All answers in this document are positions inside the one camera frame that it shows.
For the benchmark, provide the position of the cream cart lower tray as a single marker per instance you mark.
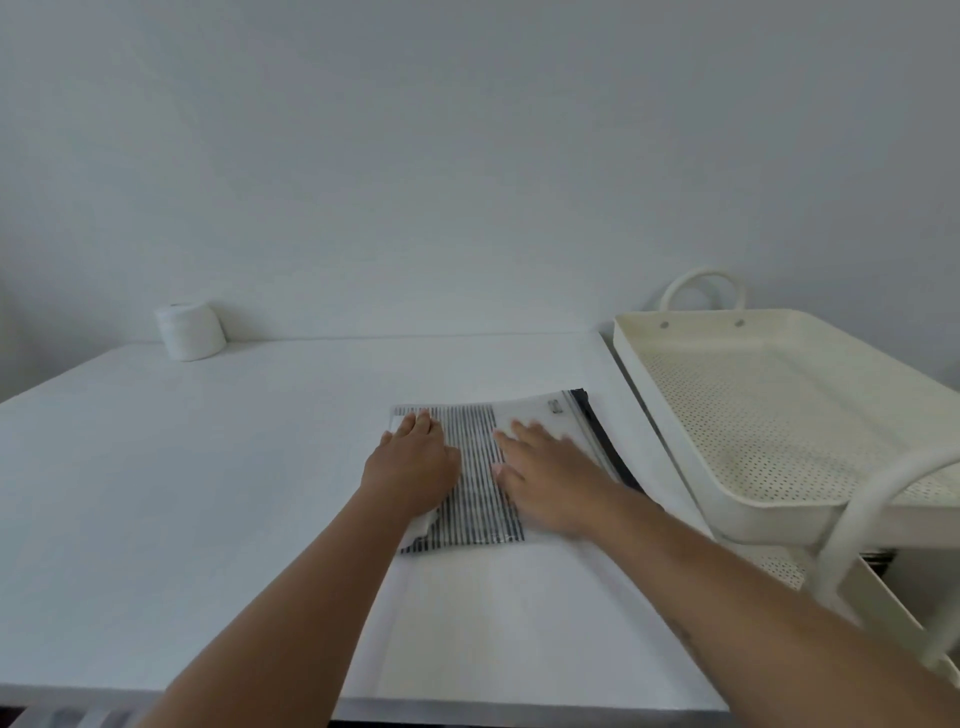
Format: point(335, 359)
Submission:
point(877, 600)

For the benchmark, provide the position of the person's right forearm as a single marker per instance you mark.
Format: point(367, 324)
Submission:
point(757, 622)

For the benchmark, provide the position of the black and white striped cloth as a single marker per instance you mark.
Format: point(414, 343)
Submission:
point(474, 480)

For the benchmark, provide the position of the person's left hand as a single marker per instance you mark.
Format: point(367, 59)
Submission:
point(409, 472)

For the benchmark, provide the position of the white paper roll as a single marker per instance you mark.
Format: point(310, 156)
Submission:
point(190, 331)

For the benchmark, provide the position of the person's right hand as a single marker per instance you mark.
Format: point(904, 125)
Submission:
point(559, 491)

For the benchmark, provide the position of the cream perforated cart tray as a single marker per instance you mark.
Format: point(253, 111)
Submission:
point(780, 420)

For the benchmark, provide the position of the person's right thumb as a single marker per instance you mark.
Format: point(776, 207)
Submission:
point(504, 475)

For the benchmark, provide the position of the person's left forearm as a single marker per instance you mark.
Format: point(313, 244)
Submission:
point(300, 615)

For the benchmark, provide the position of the cream cart tube frame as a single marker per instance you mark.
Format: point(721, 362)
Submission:
point(862, 517)

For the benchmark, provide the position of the clear zip bag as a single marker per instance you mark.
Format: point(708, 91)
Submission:
point(559, 420)

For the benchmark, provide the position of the person's left thumb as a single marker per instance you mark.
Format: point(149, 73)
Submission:
point(450, 459)

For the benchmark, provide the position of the black flat item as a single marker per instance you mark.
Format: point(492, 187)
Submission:
point(877, 559)

